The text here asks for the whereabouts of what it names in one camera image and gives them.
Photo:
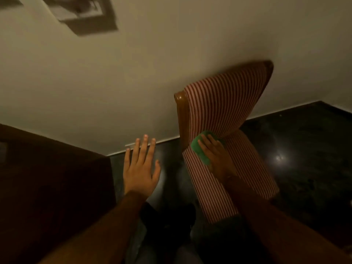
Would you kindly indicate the person's right hand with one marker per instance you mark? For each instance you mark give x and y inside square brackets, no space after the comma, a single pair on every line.
[220,160]

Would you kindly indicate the person's left hand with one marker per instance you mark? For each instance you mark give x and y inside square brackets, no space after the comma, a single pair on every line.
[139,177]

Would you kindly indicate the person's left thumb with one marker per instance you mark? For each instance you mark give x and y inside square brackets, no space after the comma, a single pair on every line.
[157,171]

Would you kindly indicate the person's left little finger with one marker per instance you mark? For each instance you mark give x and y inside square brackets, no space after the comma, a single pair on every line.
[126,161]

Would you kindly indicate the person's right fingers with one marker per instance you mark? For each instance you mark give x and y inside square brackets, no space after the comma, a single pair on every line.
[208,144]

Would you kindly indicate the person's left middle finger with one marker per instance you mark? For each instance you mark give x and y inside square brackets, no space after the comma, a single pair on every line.
[143,149]

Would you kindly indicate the green cleaning cloth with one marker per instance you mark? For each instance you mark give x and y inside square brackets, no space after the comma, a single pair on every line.
[198,149]

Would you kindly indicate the person's left forearm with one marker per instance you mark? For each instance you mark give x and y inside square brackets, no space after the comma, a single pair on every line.
[104,230]

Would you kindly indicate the person's right forearm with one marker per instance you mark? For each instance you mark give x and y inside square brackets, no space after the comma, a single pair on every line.
[277,225]

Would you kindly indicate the red white striped wooden chair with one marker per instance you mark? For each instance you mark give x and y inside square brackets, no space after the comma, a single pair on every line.
[225,107]

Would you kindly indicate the dark brown wooden cabinet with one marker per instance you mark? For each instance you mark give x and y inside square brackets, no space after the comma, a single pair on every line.
[52,200]

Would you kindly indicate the grey wall switch panel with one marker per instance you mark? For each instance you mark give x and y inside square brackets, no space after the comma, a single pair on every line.
[82,15]

